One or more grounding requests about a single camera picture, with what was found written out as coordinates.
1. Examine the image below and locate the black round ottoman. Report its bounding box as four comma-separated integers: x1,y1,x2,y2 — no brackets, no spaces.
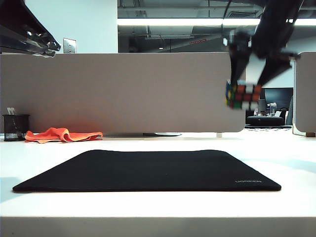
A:
245,116,285,127

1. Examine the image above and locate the orange cloth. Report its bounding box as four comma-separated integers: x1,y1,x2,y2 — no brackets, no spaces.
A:
24,127,104,144

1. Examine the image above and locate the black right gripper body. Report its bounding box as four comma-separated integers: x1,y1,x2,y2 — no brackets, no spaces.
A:
251,39,302,62

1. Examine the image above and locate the long ceiling light strip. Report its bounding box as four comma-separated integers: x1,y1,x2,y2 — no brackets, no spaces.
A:
117,18,316,27

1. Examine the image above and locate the black mouse pad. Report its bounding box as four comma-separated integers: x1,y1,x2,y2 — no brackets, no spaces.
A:
12,149,282,193

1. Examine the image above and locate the metal wall switch plate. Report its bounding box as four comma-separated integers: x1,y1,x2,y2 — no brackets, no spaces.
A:
63,37,77,54

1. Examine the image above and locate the silver partition base plate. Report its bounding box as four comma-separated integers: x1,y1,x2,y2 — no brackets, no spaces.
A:
103,132,182,138

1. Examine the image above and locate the multicoloured puzzle cube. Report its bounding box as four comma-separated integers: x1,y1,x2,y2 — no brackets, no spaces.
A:
225,79,263,111

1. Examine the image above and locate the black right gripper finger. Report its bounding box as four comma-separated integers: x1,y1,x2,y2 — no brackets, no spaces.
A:
257,58,293,87
230,53,250,83

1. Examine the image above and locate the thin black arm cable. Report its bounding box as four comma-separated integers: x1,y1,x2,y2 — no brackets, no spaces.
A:
223,0,233,28

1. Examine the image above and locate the black mesh pen holder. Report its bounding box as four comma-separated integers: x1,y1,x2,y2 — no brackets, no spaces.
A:
2,114,31,142

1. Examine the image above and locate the dark computer monitor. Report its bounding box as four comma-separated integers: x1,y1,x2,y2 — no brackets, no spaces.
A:
263,87,294,110

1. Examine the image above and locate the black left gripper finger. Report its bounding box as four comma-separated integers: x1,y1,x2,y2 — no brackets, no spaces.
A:
0,0,62,51
0,32,56,58

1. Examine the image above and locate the beige desk partition panel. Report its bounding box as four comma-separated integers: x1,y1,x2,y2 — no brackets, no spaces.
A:
0,52,246,134
293,51,316,135

